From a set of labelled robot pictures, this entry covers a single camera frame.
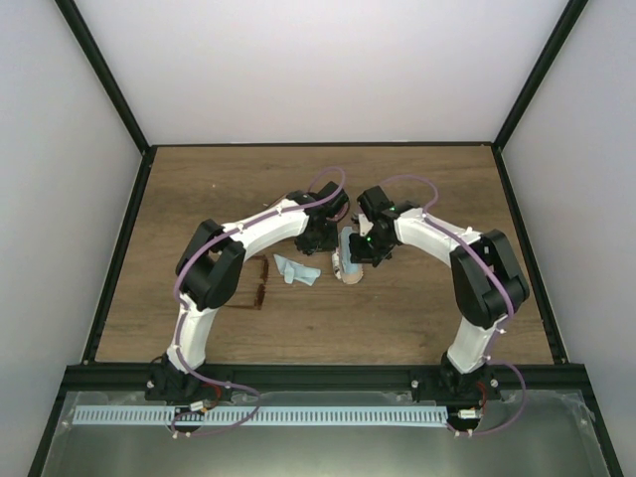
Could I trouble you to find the light blue cleaning cloth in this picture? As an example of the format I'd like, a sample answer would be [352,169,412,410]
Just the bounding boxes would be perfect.
[339,227,363,284]

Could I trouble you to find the light blue slotted cable duct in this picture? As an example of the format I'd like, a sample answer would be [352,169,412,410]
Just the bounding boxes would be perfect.
[71,405,448,427]

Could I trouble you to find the tan glasses case striped trim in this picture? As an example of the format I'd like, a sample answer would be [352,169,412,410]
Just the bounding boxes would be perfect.
[331,227,364,285]

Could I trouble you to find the tan glasses case black trim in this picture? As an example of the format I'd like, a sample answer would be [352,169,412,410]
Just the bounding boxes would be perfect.
[265,195,292,210]

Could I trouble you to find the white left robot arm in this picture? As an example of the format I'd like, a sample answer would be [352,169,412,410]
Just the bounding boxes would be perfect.
[167,182,349,401]

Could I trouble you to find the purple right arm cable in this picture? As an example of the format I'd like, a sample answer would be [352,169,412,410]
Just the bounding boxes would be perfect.
[380,174,529,437]

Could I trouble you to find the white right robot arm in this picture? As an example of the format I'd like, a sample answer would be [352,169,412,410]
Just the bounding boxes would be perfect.
[341,202,530,400]

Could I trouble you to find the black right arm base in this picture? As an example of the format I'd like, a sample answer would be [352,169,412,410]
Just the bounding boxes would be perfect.
[408,352,501,403]

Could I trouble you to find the brown sunglasses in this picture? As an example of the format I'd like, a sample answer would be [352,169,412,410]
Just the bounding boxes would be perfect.
[226,254,269,310]

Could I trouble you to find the black aluminium frame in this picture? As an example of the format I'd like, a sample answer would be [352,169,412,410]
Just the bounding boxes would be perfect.
[29,0,625,477]

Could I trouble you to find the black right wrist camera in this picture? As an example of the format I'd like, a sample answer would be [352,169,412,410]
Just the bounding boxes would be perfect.
[357,185,394,222]

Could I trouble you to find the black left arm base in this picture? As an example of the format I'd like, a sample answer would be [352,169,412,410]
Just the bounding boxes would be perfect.
[145,354,232,403]

